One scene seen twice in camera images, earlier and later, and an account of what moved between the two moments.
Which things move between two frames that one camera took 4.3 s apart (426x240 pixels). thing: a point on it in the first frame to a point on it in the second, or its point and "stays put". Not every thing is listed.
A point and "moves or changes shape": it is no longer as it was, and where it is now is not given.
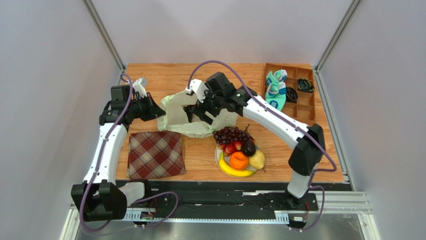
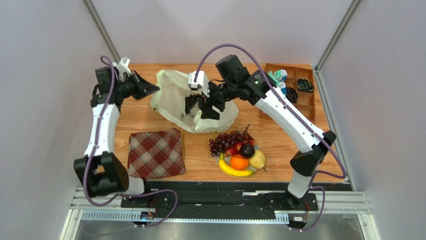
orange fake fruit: [239, 161] stays put
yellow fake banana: [231, 171] stays put
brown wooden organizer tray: [303, 110] stays put
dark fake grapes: [229, 134] moves or changes shape
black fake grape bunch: [189, 110] moves or changes shape
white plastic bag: [181, 116] moves or changes shape
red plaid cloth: [155, 154] stays put
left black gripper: [153, 110] to [143, 88]
